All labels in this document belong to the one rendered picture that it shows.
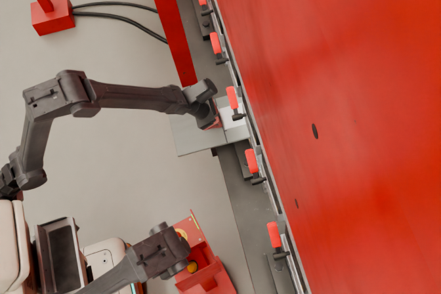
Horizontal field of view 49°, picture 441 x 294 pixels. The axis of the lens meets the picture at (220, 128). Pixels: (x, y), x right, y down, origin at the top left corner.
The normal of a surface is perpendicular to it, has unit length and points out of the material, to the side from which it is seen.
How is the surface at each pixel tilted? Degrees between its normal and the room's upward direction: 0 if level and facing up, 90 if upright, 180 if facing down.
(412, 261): 90
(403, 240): 90
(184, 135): 0
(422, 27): 90
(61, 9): 0
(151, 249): 36
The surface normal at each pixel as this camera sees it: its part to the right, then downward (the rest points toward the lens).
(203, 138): -0.11, -0.46
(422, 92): -0.96, 0.26
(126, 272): -0.48, 0.07
